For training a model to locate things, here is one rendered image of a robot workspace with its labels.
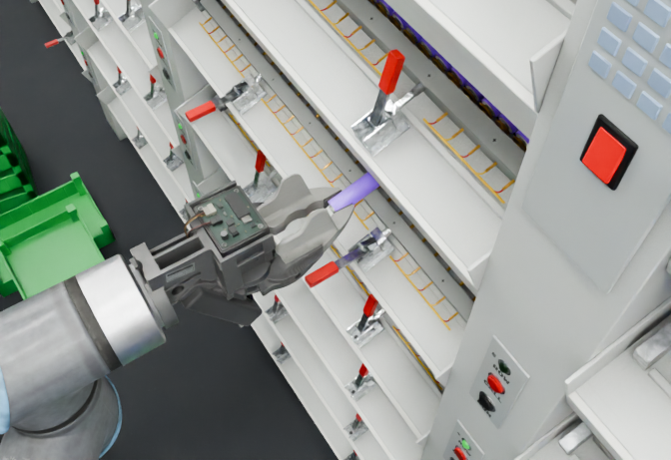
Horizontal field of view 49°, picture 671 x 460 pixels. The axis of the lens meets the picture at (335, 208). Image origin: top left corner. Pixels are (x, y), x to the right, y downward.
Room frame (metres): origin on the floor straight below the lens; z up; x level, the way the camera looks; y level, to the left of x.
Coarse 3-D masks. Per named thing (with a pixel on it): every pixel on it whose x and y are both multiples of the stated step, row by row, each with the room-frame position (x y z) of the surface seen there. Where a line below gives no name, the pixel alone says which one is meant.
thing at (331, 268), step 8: (360, 248) 0.39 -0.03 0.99; (344, 256) 0.39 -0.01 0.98; (352, 256) 0.39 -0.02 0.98; (360, 256) 0.39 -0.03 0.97; (328, 264) 0.38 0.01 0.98; (336, 264) 0.38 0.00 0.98; (344, 264) 0.38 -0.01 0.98; (312, 272) 0.37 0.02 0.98; (320, 272) 0.37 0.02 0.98; (328, 272) 0.37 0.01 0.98; (336, 272) 0.37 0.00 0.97; (312, 280) 0.36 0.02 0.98; (320, 280) 0.36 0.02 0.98
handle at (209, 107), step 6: (240, 90) 0.62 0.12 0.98; (228, 96) 0.62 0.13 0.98; (234, 96) 0.62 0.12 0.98; (210, 102) 0.60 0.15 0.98; (216, 102) 0.61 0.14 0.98; (222, 102) 0.61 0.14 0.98; (228, 102) 0.61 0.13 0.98; (198, 108) 0.59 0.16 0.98; (204, 108) 0.59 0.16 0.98; (210, 108) 0.59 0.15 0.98; (216, 108) 0.60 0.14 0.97; (186, 114) 0.59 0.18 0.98; (192, 114) 0.58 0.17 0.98; (198, 114) 0.59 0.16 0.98; (204, 114) 0.59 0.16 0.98; (192, 120) 0.58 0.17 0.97
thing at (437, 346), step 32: (160, 0) 0.76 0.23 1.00; (192, 0) 0.78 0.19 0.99; (192, 32) 0.75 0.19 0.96; (224, 64) 0.69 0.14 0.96; (256, 128) 0.58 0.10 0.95; (288, 128) 0.58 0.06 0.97; (288, 160) 0.53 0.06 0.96; (320, 160) 0.53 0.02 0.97; (352, 160) 0.52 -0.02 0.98; (384, 192) 0.47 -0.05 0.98; (352, 224) 0.44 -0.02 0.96; (384, 288) 0.36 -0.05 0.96; (416, 320) 0.33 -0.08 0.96; (448, 352) 0.29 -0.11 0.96
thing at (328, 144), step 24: (216, 0) 0.76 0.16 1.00; (240, 48) 0.68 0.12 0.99; (240, 72) 0.66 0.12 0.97; (264, 72) 0.64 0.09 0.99; (288, 96) 0.60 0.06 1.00; (288, 120) 0.58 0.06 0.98; (312, 120) 0.56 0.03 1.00; (336, 144) 0.52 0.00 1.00; (384, 216) 0.43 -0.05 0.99; (408, 240) 0.40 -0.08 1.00; (432, 264) 0.37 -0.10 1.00; (456, 288) 0.34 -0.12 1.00; (456, 312) 0.32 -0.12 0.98
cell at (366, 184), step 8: (368, 176) 0.44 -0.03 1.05; (352, 184) 0.43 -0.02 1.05; (360, 184) 0.43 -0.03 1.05; (368, 184) 0.43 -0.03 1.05; (376, 184) 0.43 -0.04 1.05; (344, 192) 0.42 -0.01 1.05; (352, 192) 0.42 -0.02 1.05; (360, 192) 0.42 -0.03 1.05; (368, 192) 0.43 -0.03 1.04; (336, 200) 0.42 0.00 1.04; (344, 200) 0.42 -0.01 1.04; (352, 200) 0.42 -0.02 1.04; (336, 208) 0.41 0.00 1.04
